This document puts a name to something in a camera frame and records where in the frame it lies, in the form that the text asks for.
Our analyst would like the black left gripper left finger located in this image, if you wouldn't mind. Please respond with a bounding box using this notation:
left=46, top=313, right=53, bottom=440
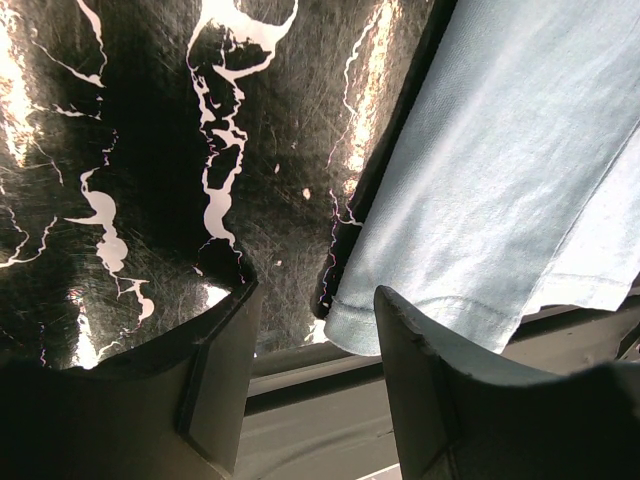
left=1, top=282, right=262, bottom=479

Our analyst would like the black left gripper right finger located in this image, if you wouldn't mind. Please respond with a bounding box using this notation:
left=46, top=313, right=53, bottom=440
left=374, top=286, right=639, bottom=479

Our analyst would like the grey blue t shirt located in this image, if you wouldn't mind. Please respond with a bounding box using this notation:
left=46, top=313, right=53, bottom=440
left=325, top=1, right=639, bottom=356

